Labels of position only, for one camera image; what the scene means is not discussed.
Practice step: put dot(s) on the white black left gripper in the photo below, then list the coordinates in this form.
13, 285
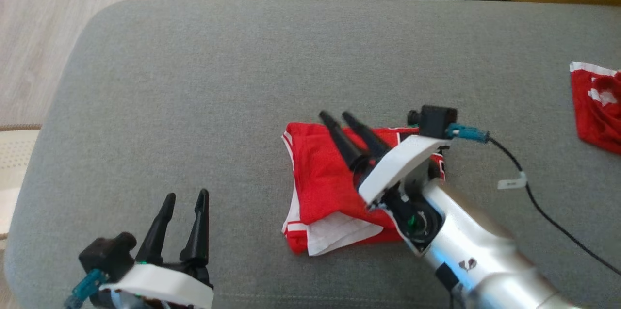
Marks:
165, 287

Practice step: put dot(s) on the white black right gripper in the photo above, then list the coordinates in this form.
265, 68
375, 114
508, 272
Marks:
398, 168

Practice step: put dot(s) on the red jersey with white sleeves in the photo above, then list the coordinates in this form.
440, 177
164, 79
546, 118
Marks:
320, 183

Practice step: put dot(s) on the red shorts with white stripes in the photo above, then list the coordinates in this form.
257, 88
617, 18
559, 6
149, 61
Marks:
601, 120

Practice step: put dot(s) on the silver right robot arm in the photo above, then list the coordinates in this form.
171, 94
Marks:
475, 251

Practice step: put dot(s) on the beige rug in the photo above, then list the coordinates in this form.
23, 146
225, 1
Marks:
14, 158

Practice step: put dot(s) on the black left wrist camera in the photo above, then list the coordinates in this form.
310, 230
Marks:
106, 255

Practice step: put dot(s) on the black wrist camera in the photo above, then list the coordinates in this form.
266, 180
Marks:
106, 255
436, 122

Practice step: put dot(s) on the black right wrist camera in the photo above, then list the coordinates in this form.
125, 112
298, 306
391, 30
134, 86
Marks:
436, 122

